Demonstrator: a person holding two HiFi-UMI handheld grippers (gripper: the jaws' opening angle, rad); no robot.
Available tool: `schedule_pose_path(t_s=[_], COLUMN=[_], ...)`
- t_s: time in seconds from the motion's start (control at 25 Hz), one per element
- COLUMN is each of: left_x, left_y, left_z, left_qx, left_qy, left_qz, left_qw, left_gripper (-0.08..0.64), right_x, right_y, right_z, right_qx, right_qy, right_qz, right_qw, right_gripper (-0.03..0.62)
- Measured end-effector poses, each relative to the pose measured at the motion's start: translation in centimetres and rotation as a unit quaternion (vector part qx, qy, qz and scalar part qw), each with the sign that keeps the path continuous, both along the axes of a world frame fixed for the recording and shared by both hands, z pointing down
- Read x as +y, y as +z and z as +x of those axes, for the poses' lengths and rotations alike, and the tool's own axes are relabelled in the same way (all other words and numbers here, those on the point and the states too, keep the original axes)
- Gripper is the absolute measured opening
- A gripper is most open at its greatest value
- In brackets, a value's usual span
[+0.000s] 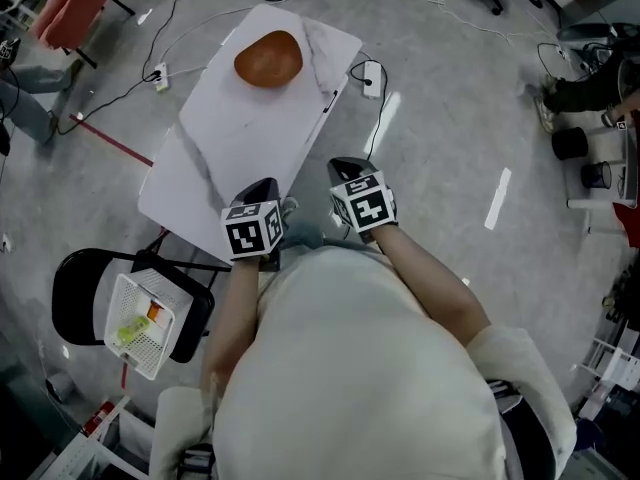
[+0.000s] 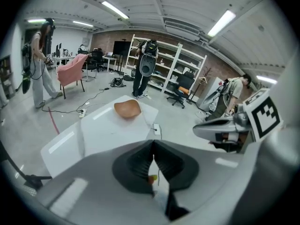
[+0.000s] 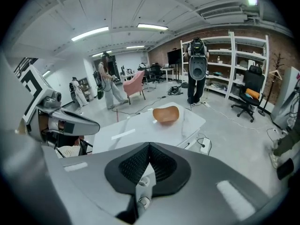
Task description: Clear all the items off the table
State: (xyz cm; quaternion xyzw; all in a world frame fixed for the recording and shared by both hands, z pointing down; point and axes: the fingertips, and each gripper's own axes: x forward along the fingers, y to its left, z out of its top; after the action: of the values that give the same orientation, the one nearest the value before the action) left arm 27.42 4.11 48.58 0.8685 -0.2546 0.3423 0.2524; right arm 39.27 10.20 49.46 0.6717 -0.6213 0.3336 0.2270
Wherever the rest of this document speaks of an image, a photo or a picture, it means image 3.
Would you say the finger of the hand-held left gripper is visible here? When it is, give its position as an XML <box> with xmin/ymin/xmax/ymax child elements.
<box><xmin>58</xmin><ymin>108</ymin><xmax>100</xmax><ymax>128</ymax></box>
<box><xmin>48</xmin><ymin>113</ymin><xmax>100</xmax><ymax>135</ymax></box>

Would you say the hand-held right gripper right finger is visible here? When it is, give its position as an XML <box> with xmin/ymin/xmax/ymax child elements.
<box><xmin>140</xmin><ymin>142</ymin><xmax>270</xmax><ymax>225</ymax></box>

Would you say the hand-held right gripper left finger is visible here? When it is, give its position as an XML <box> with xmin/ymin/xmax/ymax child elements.
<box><xmin>45</xmin><ymin>142</ymin><xmax>150</xmax><ymax>225</ymax></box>

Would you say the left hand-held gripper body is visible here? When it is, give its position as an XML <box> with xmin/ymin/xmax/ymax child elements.
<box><xmin>20</xmin><ymin>66</ymin><xmax>62</xmax><ymax>146</ymax></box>

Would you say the brown wooden bowl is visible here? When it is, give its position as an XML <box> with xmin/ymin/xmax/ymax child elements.
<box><xmin>152</xmin><ymin>105</ymin><xmax>180</xmax><ymax>126</ymax></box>

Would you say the white marble-pattern table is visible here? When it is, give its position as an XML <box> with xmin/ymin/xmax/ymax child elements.
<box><xmin>91</xmin><ymin>102</ymin><xmax>206</xmax><ymax>154</ymax></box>

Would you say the grey cubby cabinet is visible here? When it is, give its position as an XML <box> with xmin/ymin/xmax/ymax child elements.
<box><xmin>78</xmin><ymin>77</ymin><xmax>91</xmax><ymax>102</ymax></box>

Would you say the white power strip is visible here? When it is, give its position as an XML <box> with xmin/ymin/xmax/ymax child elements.
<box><xmin>198</xmin><ymin>137</ymin><xmax>211</xmax><ymax>156</ymax></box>

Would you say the pink armchair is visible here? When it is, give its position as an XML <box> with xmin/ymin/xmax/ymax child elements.
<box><xmin>123</xmin><ymin>70</ymin><xmax>146</xmax><ymax>105</ymax></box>

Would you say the black desk chair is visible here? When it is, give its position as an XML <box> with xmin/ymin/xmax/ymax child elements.
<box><xmin>150</xmin><ymin>65</ymin><xmax>166</xmax><ymax>84</ymax></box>

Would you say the long white desk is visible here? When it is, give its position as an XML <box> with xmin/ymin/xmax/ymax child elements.
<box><xmin>119</xmin><ymin>67</ymin><xmax>175</xmax><ymax>83</ymax></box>

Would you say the black monitor screen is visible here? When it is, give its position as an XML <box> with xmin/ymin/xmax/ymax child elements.
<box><xmin>166</xmin><ymin>48</ymin><xmax>183</xmax><ymax>65</ymax></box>

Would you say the black coat stand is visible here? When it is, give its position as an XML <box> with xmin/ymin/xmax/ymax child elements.
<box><xmin>257</xmin><ymin>52</ymin><xmax>285</xmax><ymax>117</ymax></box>

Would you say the grey metal cabinet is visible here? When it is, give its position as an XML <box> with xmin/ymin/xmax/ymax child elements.
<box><xmin>270</xmin><ymin>66</ymin><xmax>300</xmax><ymax>130</ymax></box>

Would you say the white metal shelf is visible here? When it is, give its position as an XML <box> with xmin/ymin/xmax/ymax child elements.
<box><xmin>180</xmin><ymin>31</ymin><xmax>270</xmax><ymax>103</ymax></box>

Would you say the black cable bundle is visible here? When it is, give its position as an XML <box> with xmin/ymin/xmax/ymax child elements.
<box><xmin>167</xmin><ymin>85</ymin><xmax>183</xmax><ymax>96</ymax></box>

